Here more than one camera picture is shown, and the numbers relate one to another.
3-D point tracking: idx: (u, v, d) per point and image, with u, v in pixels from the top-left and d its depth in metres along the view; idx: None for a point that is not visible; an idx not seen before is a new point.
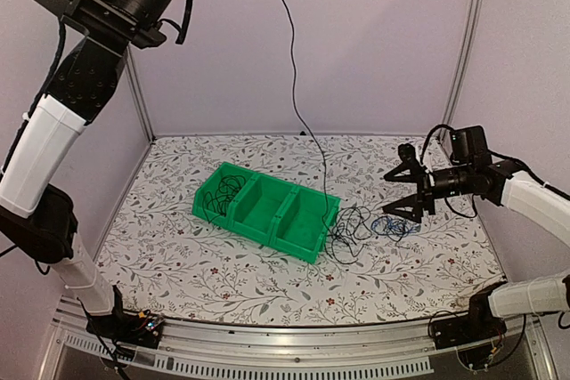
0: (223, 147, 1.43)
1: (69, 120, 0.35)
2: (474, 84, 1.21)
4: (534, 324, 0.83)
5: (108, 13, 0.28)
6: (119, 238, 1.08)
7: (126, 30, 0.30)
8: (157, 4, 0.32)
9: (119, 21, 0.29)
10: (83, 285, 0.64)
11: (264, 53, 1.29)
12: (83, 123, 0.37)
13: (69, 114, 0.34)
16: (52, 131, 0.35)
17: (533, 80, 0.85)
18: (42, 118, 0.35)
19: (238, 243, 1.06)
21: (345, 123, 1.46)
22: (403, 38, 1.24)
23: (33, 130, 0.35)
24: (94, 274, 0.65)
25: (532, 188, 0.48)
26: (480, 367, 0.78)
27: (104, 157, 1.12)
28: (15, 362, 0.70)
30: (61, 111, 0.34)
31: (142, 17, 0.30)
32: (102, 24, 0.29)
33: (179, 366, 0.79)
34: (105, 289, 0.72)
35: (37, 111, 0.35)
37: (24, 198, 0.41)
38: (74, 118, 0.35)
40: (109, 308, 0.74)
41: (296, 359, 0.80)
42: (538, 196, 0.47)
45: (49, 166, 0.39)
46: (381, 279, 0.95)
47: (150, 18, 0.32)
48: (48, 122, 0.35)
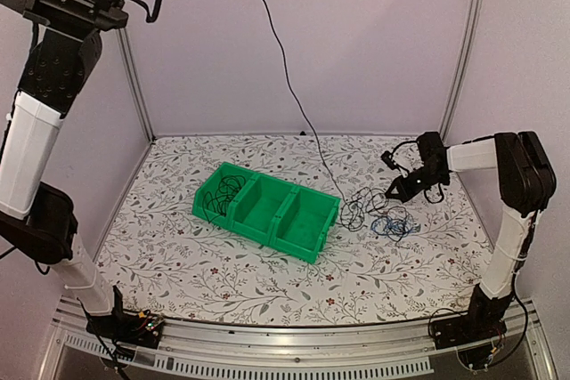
0: (223, 147, 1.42)
1: (44, 115, 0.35)
2: (475, 84, 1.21)
4: (533, 323, 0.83)
5: (65, 1, 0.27)
6: (119, 239, 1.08)
7: (86, 14, 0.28)
8: None
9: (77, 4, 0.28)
10: (83, 286, 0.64)
11: (263, 53, 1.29)
12: (59, 117, 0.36)
13: (43, 109, 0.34)
16: (31, 128, 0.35)
17: (533, 80, 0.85)
18: (20, 117, 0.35)
19: (238, 243, 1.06)
21: (345, 123, 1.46)
22: (403, 38, 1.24)
23: (13, 129, 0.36)
24: (94, 275, 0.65)
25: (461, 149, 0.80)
26: (480, 367, 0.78)
27: (105, 157, 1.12)
28: (15, 361, 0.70)
30: (34, 106, 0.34)
31: (101, 0, 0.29)
32: (60, 12, 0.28)
33: (179, 366, 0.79)
34: (104, 289, 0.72)
35: (16, 112, 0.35)
37: (16, 198, 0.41)
38: (49, 113, 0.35)
40: (109, 309, 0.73)
41: (296, 359, 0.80)
42: (471, 145, 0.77)
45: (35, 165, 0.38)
46: (381, 279, 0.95)
47: None
48: (26, 118, 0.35)
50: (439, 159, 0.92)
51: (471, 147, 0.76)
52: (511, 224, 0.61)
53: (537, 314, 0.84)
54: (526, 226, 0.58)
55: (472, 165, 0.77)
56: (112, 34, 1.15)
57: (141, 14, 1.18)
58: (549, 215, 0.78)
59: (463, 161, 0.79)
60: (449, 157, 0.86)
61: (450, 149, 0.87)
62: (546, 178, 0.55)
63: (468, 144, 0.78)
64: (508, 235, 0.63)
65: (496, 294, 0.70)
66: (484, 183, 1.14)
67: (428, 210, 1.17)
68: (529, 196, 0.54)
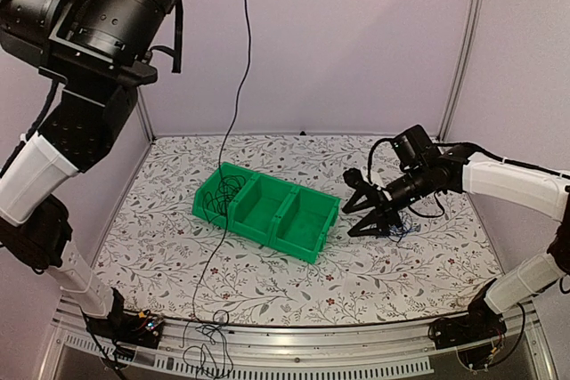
0: (223, 147, 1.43)
1: (61, 164, 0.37)
2: (474, 84, 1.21)
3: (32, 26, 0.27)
4: (533, 324, 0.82)
5: (80, 54, 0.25)
6: (119, 239, 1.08)
7: (105, 68, 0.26)
8: (138, 28, 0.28)
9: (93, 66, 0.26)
10: (77, 290, 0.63)
11: (264, 52, 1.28)
12: (73, 169, 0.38)
13: (61, 158, 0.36)
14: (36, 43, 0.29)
16: (44, 166, 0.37)
17: (533, 79, 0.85)
18: (34, 156, 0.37)
19: (239, 243, 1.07)
21: (345, 122, 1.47)
22: (403, 38, 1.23)
23: (28, 154, 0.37)
24: (90, 281, 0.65)
25: (494, 170, 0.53)
26: (480, 368, 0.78)
27: (105, 158, 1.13)
28: (14, 362, 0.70)
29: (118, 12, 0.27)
30: (53, 156, 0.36)
31: (125, 56, 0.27)
32: (73, 66, 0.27)
33: (178, 366, 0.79)
34: (101, 294, 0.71)
35: (29, 146, 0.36)
37: (15, 208, 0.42)
38: (64, 159, 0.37)
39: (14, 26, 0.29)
40: (105, 313, 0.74)
41: (296, 359, 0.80)
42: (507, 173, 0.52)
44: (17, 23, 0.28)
45: (26, 190, 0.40)
46: (381, 279, 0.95)
47: (132, 51, 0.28)
48: (39, 159, 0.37)
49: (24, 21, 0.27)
50: (447, 172, 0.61)
51: (512, 176, 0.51)
52: (546, 269, 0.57)
53: (537, 314, 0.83)
54: (563, 274, 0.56)
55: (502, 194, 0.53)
56: None
57: None
58: None
59: (491, 190, 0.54)
60: (465, 176, 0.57)
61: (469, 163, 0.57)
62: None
63: (521, 173, 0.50)
64: (538, 278, 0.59)
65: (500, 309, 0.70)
66: None
67: (428, 211, 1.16)
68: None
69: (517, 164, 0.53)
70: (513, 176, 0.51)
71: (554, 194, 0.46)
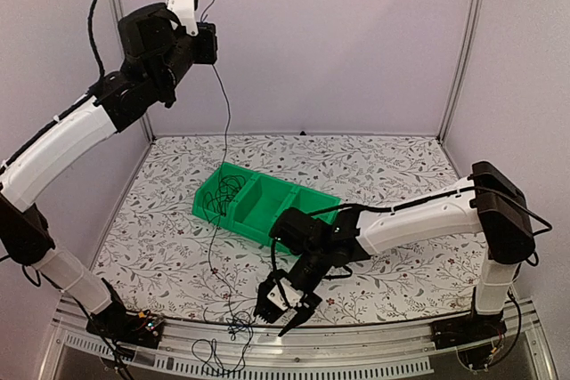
0: (223, 147, 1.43)
1: (106, 128, 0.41)
2: (475, 84, 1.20)
3: (153, 39, 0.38)
4: (533, 324, 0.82)
5: (165, 68, 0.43)
6: (119, 238, 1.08)
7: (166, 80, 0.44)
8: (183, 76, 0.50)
9: (160, 79, 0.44)
10: (72, 280, 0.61)
11: (262, 53, 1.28)
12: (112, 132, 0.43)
13: (110, 124, 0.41)
14: (142, 38, 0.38)
16: (87, 134, 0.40)
17: (533, 79, 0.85)
18: (78, 126, 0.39)
19: (239, 243, 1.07)
21: (345, 123, 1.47)
22: (402, 39, 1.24)
23: (72, 127, 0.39)
24: (81, 266, 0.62)
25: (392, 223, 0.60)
26: (480, 367, 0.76)
27: (105, 159, 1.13)
28: (14, 360, 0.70)
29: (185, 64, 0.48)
30: (105, 121, 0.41)
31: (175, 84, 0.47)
32: (151, 65, 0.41)
33: (178, 366, 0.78)
34: (96, 280, 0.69)
35: (78, 116, 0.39)
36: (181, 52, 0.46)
37: (32, 185, 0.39)
38: (111, 126, 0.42)
39: (142, 24, 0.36)
40: (109, 298, 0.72)
41: (296, 359, 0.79)
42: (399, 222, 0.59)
44: (149, 30, 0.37)
45: (43, 165, 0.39)
46: (381, 279, 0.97)
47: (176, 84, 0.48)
48: (88, 125, 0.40)
49: (154, 35, 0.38)
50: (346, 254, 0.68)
51: (408, 222, 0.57)
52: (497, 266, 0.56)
53: (537, 314, 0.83)
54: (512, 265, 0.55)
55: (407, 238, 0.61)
56: (112, 36, 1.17)
57: None
58: (549, 216, 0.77)
59: (398, 238, 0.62)
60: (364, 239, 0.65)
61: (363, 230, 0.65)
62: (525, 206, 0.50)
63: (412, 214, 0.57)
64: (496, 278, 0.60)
65: (500, 309, 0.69)
66: None
67: None
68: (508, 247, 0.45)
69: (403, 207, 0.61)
70: (416, 222, 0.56)
71: (458, 214, 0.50)
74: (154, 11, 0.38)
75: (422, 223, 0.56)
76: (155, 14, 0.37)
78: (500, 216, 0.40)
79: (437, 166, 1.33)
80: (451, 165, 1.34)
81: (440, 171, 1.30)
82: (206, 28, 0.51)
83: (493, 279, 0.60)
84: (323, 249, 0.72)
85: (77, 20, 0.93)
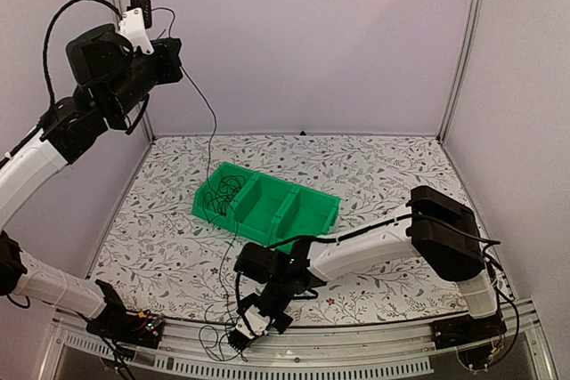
0: (223, 147, 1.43)
1: (55, 161, 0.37)
2: (475, 84, 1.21)
3: (108, 67, 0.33)
4: (534, 324, 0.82)
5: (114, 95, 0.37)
6: (119, 238, 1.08)
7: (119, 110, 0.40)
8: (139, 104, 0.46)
9: (109, 108, 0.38)
10: (59, 294, 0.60)
11: (262, 53, 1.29)
12: (65, 164, 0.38)
13: (60, 157, 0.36)
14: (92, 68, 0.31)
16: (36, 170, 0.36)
17: (533, 79, 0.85)
18: (25, 164, 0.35)
19: (239, 243, 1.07)
21: (345, 123, 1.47)
22: (402, 39, 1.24)
23: (20, 165, 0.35)
24: (61, 279, 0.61)
25: (336, 254, 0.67)
26: (480, 368, 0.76)
27: (105, 160, 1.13)
28: (14, 361, 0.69)
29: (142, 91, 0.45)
30: (53, 156, 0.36)
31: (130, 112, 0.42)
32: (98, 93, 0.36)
33: (178, 366, 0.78)
34: (83, 287, 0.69)
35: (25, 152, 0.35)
36: (132, 78, 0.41)
37: None
38: (61, 157, 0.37)
39: (92, 51, 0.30)
40: (102, 300, 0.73)
41: (296, 359, 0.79)
42: (344, 252, 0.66)
44: (99, 60, 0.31)
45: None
46: (381, 279, 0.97)
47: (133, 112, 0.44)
48: (36, 162, 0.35)
49: (109, 60, 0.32)
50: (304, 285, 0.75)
51: (353, 252, 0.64)
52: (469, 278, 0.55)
53: (537, 314, 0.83)
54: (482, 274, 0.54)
55: (356, 263, 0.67)
56: None
57: None
58: (549, 216, 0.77)
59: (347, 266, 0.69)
60: (320, 270, 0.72)
61: (313, 262, 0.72)
62: (474, 230, 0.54)
63: (352, 245, 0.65)
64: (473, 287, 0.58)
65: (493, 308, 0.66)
66: (485, 184, 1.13)
67: None
68: (461, 270, 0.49)
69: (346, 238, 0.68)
70: (360, 252, 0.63)
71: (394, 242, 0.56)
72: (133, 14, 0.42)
74: (101, 32, 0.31)
75: (365, 252, 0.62)
76: (101, 39, 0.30)
78: (436, 245, 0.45)
79: (437, 166, 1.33)
80: (451, 165, 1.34)
81: (440, 171, 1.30)
82: (161, 44, 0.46)
83: (468, 287, 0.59)
84: (282, 279, 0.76)
85: (77, 20, 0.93)
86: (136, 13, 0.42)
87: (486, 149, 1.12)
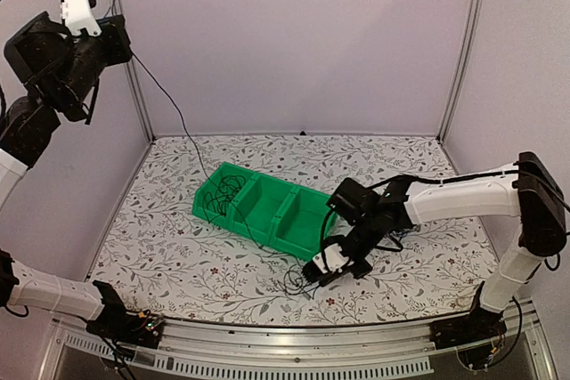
0: (223, 147, 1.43)
1: (15, 167, 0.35)
2: (475, 84, 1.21)
3: (44, 59, 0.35)
4: (534, 324, 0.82)
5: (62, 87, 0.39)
6: (119, 238, 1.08)
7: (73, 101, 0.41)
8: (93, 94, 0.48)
9: (63, 101, 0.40)
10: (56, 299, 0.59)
11: (262, 53, 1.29)
12: (24, 167, 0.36)
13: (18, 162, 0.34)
14: (28, 60, 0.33)
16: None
17: (533, 79, 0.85)
18: None
19: (238, 243, 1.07)
21: (345, 123, 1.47)
22: (402, 39, 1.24)
23: None
24: (58, 284, 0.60)
25: (437, 194, 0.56)
26: (480, 368, 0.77)
27: (105, 160, 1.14)
28: (14, 362, 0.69)
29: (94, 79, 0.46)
30: (11, 161, 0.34)
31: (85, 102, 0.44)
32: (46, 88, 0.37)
33: (179, 366, 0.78)
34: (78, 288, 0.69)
35: None
36: (84, 65, 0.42)
37: None
38: (20, 163, 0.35)
39: (23, 44, 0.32)
40: (101, 303, 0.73)
41: (296, 359, 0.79)
42: (448, 193, 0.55)
44: (35, 52, 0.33)
45: None
46: (381, 279, 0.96)
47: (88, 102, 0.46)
48: None
49: (44, 52, 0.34)
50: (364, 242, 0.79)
51: (460, 194, 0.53)
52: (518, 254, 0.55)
53: (537, 314, 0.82)
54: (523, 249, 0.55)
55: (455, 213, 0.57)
56: None
57: (140, 17, 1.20)
58: None
59: (443, 213, 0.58)
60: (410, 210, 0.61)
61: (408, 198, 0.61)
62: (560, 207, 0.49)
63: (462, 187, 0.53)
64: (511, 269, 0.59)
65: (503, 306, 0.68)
66: None
67: None
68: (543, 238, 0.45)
69: (455, 180, 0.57)
70: (469, 195, 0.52)
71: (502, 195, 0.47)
72: None
74: (28, 26, 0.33)
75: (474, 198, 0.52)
76: (30, 31, 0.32)
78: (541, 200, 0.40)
79: (437, 166, 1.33)
80: (451, 165, 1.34)
81: (440, 171, 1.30)
82: (108, 23, 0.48)
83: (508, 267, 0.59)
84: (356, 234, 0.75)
85: None
86: None
87: (486, 149, 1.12)
